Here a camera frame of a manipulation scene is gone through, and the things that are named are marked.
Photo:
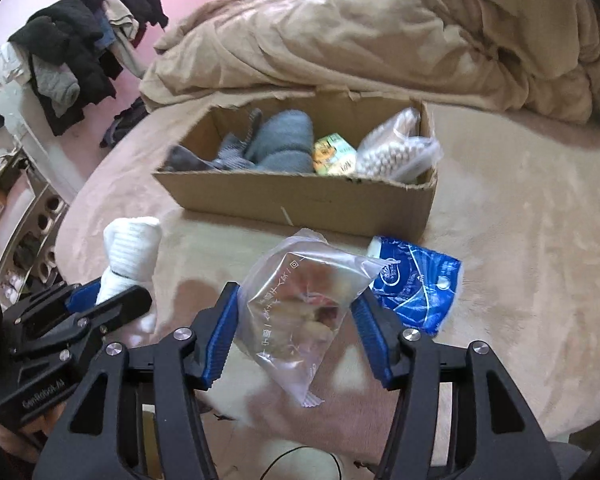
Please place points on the clear zip bag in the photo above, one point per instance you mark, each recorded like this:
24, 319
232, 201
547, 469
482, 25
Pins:
291, 306

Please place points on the white fluffy sock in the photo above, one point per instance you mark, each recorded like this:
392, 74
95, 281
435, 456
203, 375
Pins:
132, 246

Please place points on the green tissue pack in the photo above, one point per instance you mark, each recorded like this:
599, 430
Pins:
334, 156

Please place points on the brown cardboard box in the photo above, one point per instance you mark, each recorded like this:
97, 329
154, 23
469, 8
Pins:
344, 204

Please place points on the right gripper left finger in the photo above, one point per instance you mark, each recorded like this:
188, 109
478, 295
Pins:
100, 432

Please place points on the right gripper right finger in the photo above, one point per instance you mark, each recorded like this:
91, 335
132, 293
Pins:
493, 433

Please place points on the blue tissue pack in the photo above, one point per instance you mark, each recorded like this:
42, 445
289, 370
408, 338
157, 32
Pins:
419, 284

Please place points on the blue-grey knitted sock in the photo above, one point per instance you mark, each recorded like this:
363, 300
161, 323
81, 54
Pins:
283, 143

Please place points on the person's left hand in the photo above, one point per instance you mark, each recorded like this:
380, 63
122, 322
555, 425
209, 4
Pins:
25, 442

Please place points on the cotton swabs plastic bag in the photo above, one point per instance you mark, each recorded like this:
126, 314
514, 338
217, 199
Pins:
396, 151

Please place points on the white shoe rack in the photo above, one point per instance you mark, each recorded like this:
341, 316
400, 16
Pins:
31, 212

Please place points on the tan rumpled duvet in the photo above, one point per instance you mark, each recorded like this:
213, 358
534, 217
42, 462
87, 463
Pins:
542, 55

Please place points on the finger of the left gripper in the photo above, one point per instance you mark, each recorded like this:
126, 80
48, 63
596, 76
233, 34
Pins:
84, 297
117, 311

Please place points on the dark clothes pile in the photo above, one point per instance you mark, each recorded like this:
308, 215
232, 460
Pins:
71, 52

